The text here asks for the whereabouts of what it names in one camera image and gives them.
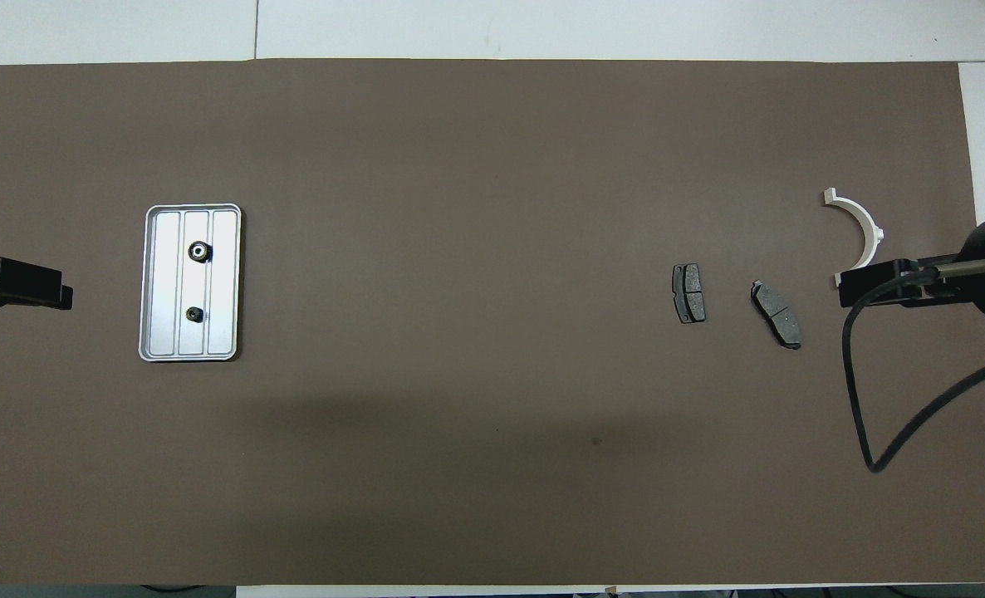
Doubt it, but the silver metal tray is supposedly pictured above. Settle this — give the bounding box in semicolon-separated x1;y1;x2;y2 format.
138;203;243;363

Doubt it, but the rectangular grey brake pad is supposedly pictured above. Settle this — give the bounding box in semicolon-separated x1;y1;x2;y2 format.
672;263;707;325

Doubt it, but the brown table mat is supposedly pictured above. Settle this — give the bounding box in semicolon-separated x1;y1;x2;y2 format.
0;58;985;587

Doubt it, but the tapered grey brake pad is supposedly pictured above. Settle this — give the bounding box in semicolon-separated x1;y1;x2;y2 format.
749;280;803;350

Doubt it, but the white semicircular bracket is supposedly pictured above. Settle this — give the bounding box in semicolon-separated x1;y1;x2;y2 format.
822;188;885;289

